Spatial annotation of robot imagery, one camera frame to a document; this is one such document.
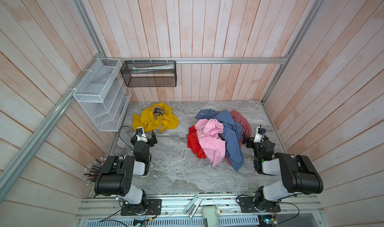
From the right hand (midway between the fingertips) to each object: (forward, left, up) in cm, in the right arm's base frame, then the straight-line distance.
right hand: (252, 132), depth 91 cm
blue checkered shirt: (-4, +14, +3) cm, 15 cm away
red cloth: (-5, +37, -7) cm, 38 cm away
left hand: (-3, +66, +1) cm, 66 cm away
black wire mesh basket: (+38, +69, +16) cm, 80 cm away
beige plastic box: (-43, +28, -3) cm, 52 cm away
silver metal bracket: (-41, +37, -6) cm, 56 cm away
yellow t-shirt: (+14, +61, -3) cm, 63 cm away
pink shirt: (-12, +25, +2) cm, 28 cm away
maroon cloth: (+6, 0, -6) cm, 9 cm away
